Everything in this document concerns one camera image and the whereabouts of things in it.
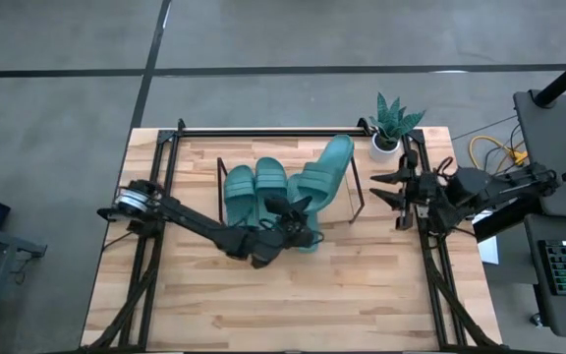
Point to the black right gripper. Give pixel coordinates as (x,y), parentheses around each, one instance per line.
(425,196)

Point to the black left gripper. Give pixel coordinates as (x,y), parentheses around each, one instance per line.
(293,233)

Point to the green rubber slide sandal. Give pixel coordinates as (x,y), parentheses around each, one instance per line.
(239,192)
(293,186)
(324,172)
(271,182)

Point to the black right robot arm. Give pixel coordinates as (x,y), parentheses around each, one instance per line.
(489,189)

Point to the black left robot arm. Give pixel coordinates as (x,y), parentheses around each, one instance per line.
(189,226)

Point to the potted snake plant white pot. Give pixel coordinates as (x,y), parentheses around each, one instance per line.
(386,145)

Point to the white paper sheet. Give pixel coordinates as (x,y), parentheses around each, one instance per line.
(489,251)

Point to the grey desk with pole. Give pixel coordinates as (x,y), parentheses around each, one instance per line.
(553,147)

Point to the grey desk with keyboard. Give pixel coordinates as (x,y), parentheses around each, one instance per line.
(538,305)

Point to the black pole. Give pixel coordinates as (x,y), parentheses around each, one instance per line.
(565,78)

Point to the black aluminium table frame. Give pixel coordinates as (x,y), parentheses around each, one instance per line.
(263,133)

